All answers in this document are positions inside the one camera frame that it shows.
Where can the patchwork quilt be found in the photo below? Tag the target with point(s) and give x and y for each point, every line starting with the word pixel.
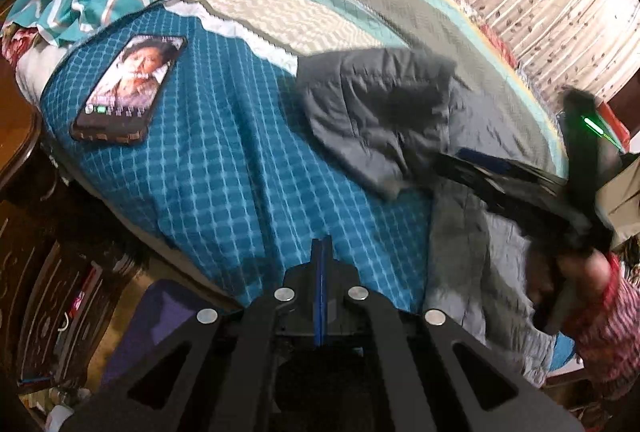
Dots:
pixel 400 11

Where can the grey puffer jacket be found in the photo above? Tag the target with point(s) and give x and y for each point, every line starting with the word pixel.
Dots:
pixel 370 111

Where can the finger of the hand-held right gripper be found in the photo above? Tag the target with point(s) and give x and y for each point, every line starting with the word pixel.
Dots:
pixel 505 197
pixel 480 157

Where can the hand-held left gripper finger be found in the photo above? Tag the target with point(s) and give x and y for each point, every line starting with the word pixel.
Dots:
pixel 327 284
pixel 315 284

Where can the wooden bedside cabinet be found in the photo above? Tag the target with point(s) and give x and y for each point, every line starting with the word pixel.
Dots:
pixel 30 272

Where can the person's right hand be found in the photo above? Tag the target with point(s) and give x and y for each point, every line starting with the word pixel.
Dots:
pixel 582 269

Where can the person's right forearm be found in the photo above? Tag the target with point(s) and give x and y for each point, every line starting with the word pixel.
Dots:
pixel 610 337

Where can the blue checked bedsheet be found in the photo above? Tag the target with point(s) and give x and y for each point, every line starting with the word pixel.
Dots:
pixel 225 171

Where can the black smartphone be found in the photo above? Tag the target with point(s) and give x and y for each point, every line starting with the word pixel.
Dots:
pixel 130 86

